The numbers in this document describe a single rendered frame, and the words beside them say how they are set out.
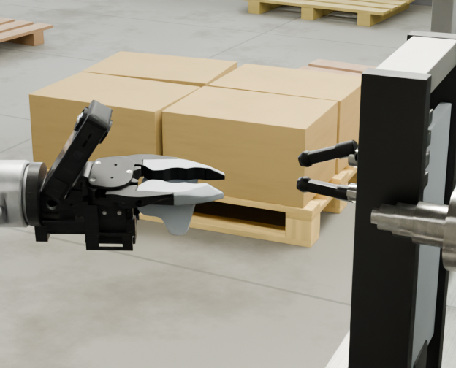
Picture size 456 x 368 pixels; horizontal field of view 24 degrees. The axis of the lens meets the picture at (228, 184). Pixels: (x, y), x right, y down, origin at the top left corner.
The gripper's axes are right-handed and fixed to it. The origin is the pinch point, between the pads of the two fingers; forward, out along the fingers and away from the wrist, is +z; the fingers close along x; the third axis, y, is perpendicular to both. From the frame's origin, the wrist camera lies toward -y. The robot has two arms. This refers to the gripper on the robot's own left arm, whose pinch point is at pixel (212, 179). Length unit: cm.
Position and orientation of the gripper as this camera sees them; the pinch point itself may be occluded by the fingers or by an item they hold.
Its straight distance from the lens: 116.4
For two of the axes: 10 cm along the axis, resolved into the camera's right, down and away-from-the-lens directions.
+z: 10.0, 0.1, -0.3
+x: -0.3, 4.8, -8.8
